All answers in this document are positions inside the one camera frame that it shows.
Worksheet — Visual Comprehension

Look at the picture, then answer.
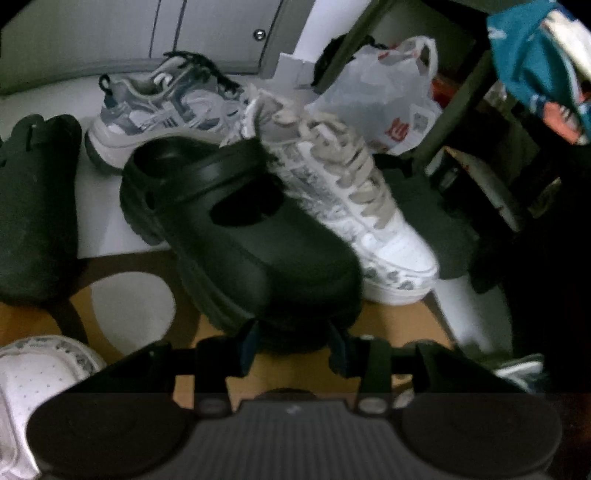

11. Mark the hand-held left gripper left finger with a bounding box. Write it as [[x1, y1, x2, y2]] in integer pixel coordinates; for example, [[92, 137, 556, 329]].
[[60, 320, 266, 415]]

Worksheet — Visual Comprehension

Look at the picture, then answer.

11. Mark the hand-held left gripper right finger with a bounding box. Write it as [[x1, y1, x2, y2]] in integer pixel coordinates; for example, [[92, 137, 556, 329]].
[[327, 322, 523, 413]]

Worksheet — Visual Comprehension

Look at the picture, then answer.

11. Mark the black chunky rubber clog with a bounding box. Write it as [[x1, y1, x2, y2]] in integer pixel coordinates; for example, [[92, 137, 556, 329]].
[[119, 136, 365, 343]]

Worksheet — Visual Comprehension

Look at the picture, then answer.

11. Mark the white printed sneaker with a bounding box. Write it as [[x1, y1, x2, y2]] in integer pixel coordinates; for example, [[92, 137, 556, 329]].
[[221, 85, 440, 306], [0, 335, 108, 480]]

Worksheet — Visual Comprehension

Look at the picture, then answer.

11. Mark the grey blue running sneaker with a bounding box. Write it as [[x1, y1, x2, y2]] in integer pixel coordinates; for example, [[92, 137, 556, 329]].
[[84, 51, 251, 177], [492, 353, 549, 394]]

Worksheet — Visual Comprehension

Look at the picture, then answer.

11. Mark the dark felt clog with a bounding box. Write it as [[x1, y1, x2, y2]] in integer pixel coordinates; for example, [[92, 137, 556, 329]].
[[0, 114, 85, 308]]

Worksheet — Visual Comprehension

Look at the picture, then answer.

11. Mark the orange cartoon floor mat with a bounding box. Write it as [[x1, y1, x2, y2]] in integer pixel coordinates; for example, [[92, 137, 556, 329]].
[[0, 251, 459, 409]]

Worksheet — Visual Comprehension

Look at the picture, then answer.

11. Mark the white plastic bag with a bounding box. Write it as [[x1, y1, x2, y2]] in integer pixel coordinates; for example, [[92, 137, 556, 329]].
[[304, 36, 445, 156]]

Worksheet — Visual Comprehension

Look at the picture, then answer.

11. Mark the white cardboard piece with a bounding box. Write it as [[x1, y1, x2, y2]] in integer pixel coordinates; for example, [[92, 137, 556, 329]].
[[276, 52, 320, 89]]

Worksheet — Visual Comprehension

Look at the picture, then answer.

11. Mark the dark cloth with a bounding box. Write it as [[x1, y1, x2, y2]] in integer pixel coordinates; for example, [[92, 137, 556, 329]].
[[311, 34, 371, 88]]

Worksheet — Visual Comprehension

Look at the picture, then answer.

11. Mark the grey cabinet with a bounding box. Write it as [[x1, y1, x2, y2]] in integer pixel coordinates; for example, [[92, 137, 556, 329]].
[[0, 0, 302, 94]]

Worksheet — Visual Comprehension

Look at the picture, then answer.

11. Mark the teal printed cloth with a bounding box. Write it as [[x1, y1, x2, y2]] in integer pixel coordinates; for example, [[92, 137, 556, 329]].
[[486, 0, 591, 147]]

